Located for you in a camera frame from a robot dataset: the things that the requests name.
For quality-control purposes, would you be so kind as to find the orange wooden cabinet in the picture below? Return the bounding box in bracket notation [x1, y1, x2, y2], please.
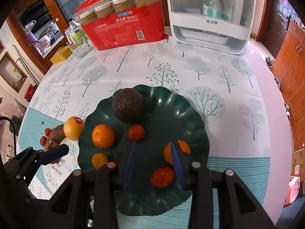
[272, 21, 305, 151]

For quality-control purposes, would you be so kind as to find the red lychee fruit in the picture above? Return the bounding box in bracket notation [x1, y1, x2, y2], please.
[40, 136, 47, 147]
[44, 128, 52, 137]

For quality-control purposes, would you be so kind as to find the red paper cup package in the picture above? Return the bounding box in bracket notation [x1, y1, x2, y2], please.
[73, 0, 168, 51]

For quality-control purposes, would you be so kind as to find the white plastic storage cabinet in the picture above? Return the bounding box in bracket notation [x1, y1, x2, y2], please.
[168, 0, 256, 55]

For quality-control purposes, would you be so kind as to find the large orange mandarin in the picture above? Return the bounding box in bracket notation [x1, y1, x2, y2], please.
[91, 123, 115, 149]

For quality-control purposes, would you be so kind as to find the cardboard box on floor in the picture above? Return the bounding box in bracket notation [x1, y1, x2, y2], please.
[291, 148, 305, 180]

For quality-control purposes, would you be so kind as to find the yellow cardboard box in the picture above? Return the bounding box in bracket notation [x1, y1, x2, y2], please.
[50, 46, 72, 64]

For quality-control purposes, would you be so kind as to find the small red tomato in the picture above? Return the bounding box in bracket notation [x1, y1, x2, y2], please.
[127, 124, 145, 141]

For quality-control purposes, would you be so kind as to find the small orange kumquat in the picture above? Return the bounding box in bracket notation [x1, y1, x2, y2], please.
[91, 152, 109, 170]

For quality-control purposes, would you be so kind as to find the white floral round placemat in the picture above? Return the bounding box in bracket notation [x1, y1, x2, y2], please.
[42, 139, 80, 194]

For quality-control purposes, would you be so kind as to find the clear plastic bottle green label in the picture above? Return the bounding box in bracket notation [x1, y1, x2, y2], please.
[68, 18, 89, 44]

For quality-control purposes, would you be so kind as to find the dark green scalloped plate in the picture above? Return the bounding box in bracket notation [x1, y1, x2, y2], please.
[78, 85, 209, 216]

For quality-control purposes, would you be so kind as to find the dark brown avocado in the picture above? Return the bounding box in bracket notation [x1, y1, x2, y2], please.
[112, 88, 145, 124]

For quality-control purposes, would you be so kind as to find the yellow grapefruit with sticker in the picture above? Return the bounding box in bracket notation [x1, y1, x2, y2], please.
[63, 116, 85, 141]

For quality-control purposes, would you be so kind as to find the ribbed clear drinking glass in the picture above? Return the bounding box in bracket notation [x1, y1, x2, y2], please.
[69, 36, 91, 59]

